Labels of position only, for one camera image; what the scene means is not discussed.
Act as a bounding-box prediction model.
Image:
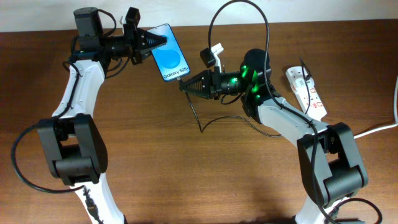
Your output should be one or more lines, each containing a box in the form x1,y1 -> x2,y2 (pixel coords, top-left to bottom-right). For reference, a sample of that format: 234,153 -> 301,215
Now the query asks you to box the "blue screen Galaxy smartphone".
149,24 -> 190,82

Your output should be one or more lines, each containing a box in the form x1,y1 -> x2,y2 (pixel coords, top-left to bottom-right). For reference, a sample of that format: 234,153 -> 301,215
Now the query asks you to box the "white power strip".
285,66 -> 327,121

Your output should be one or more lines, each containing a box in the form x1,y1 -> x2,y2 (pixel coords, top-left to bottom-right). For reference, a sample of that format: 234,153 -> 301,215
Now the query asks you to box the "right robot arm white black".
179,49 -> 368,223

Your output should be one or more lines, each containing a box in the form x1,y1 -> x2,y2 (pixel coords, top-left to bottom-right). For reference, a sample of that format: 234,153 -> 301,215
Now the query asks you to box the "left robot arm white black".
37,7 -> 167,223

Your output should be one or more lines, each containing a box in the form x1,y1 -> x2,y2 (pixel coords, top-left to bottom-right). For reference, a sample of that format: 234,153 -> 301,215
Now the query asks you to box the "white charger plug adapter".
293,78 -> 315,91

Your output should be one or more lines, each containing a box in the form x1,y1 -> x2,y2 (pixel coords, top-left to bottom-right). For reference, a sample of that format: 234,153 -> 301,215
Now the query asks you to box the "white power strip cord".
353,74 -> 398,139

